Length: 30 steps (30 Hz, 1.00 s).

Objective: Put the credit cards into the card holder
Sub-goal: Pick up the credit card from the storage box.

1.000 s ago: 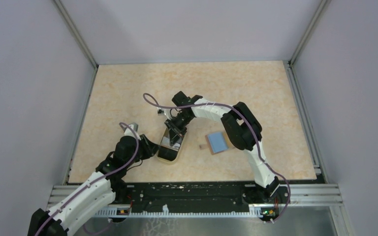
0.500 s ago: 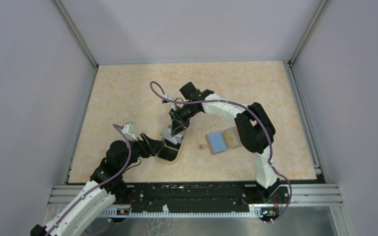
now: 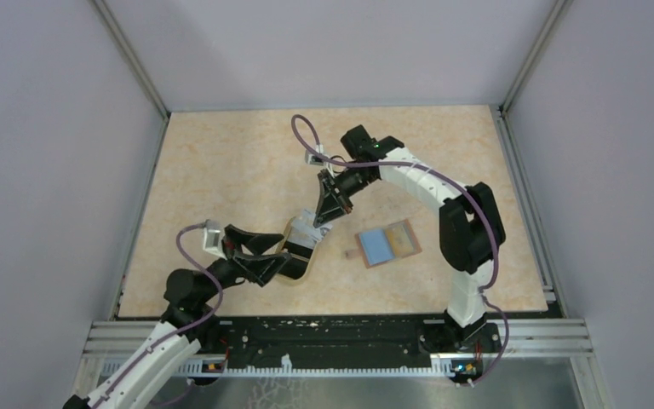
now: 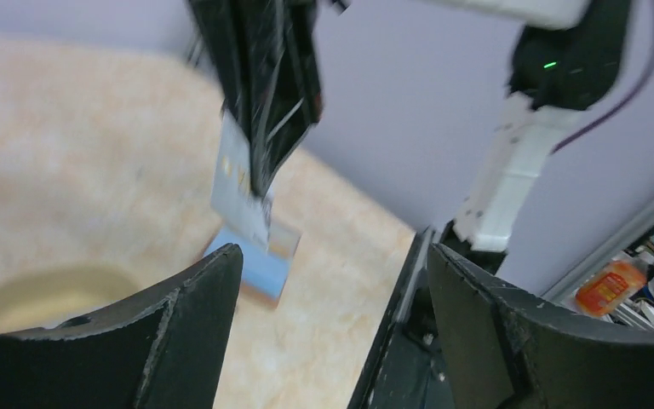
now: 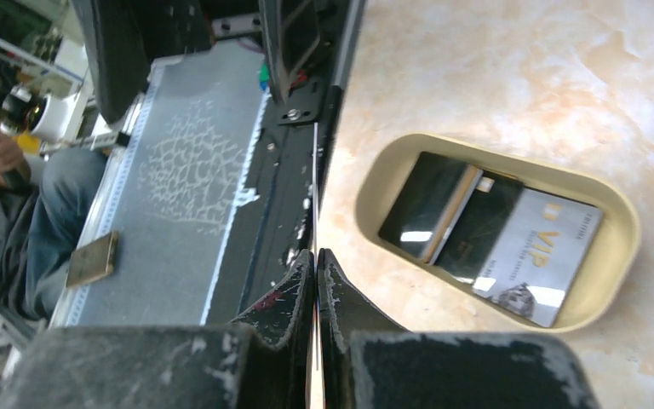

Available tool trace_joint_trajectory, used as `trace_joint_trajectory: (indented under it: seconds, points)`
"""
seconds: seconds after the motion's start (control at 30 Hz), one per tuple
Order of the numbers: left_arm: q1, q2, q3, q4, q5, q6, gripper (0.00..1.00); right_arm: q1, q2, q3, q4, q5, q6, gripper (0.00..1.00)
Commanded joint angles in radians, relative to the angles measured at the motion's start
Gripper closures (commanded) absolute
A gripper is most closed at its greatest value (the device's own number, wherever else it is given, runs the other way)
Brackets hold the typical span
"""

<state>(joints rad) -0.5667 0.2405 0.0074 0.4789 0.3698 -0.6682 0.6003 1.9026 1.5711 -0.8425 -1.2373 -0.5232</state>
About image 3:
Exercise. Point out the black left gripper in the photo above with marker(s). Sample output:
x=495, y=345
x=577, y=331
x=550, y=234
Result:
x=262, y=268

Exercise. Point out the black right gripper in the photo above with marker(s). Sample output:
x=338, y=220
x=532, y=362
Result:
x=331, y=205

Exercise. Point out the gold VIP credit card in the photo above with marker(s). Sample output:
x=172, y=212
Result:
x=401, y=239

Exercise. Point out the silver VIP credit card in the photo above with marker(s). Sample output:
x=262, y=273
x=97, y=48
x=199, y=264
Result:
x=304, y=233

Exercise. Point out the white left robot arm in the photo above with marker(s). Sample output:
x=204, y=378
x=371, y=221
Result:
x=189, y=322

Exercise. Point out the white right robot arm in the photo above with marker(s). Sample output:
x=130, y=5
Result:
x=469, y=222

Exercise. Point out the beige oval tray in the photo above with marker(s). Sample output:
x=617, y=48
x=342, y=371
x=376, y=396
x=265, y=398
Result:
x=299, y=266

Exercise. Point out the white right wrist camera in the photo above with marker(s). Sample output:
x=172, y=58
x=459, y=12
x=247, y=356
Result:
x=316, y=156

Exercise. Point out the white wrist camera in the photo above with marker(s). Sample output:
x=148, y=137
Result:
x=212, y=232
x=316, y=156

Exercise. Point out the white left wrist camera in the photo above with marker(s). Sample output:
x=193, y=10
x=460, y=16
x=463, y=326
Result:
x=212, y=232

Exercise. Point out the white slotted cable duct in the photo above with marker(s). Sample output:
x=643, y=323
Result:
x=195, y=367

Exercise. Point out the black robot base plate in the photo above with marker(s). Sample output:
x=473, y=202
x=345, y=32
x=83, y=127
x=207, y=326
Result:
x=354, y=342

